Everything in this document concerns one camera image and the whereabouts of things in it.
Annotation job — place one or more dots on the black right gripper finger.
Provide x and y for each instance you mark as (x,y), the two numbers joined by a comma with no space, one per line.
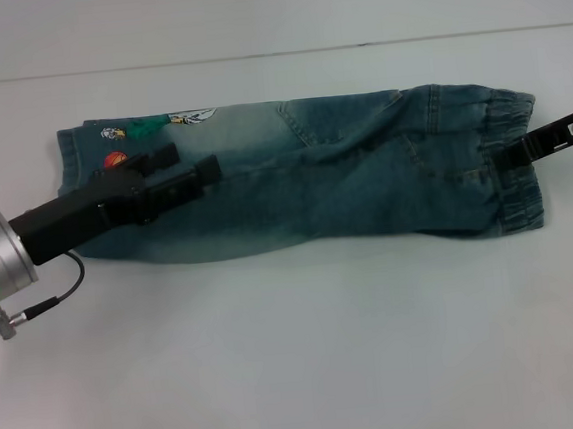
(517,154)

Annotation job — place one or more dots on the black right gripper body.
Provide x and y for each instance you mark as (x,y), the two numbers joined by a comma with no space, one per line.
(560,132)

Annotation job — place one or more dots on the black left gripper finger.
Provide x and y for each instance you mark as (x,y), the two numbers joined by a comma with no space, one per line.
(179,189)
(161,157)

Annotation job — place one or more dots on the blue denim shorts with patches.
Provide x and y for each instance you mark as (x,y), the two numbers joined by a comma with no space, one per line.
(339,185)

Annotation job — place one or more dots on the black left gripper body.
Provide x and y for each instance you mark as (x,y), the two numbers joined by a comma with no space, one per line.
(66,219)

